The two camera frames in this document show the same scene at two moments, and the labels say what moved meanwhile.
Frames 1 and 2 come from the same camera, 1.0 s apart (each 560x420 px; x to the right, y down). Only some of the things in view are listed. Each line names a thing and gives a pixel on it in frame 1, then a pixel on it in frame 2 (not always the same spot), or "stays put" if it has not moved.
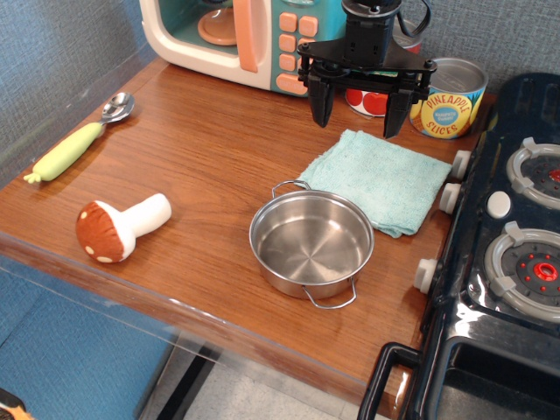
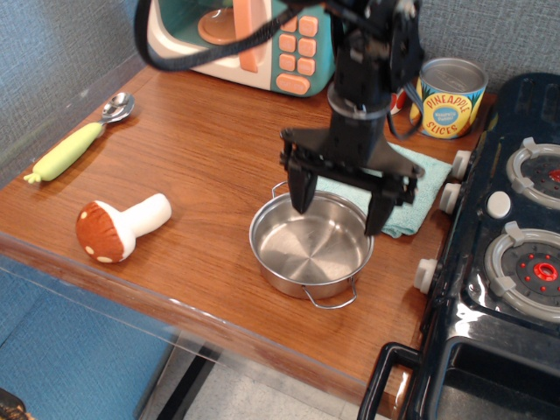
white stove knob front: [424, 274] stays put
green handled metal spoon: [115, 108] stays put
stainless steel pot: [311, 242] stays put
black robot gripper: [367, 56] to [353, 148]
